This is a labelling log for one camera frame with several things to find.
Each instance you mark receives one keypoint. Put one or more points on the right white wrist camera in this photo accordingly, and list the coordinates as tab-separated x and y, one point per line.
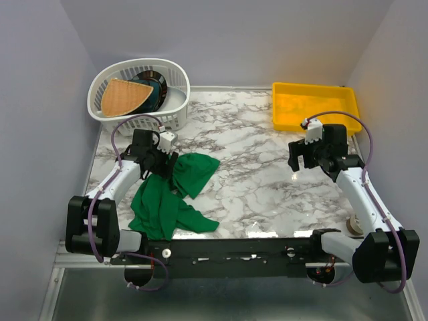
314	130

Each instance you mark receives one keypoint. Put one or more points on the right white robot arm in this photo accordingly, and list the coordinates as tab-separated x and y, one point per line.
388	251

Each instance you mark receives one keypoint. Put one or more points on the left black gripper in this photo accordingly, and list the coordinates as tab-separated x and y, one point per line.
164	170

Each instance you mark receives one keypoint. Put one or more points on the orange woven fan mat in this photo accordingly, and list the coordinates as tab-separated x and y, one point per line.
122	97

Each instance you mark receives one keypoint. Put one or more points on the yellow plastic tray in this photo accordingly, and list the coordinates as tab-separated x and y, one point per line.
292	103

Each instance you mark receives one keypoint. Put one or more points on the aluminium frame rail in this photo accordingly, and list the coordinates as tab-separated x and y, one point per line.
64	259

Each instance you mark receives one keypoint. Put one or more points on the white plastic laundry basket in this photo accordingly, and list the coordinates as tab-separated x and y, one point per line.
172	112

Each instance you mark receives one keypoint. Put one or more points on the green t shirt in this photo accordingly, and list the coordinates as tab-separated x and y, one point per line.
159	204

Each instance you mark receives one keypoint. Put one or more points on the dark teal round plate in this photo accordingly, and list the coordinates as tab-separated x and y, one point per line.
159	91

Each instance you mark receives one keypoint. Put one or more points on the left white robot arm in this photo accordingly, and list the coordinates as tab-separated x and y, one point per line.
92	226

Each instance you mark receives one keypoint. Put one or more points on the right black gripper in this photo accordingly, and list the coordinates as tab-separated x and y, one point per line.
295	149

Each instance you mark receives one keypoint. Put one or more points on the tape roll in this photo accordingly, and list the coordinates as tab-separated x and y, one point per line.
353	226

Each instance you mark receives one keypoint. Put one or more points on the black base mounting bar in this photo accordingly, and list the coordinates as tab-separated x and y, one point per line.
231	258

